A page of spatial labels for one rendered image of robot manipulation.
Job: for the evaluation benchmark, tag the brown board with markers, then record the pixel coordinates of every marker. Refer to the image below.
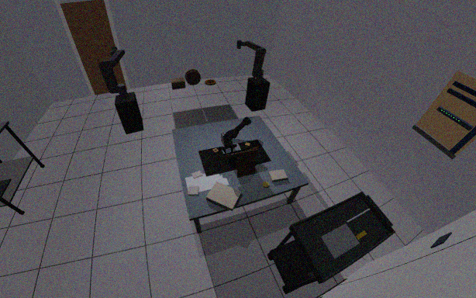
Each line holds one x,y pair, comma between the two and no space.
246,161

